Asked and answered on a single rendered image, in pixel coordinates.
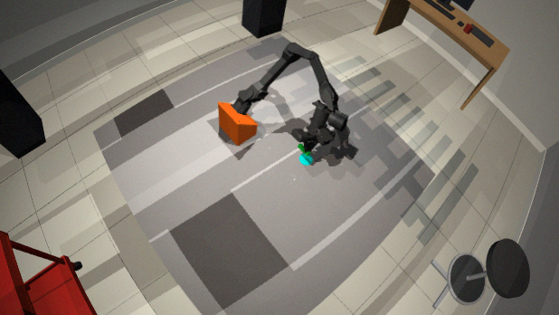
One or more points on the green rectangular post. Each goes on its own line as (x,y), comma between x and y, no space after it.
(301,147)

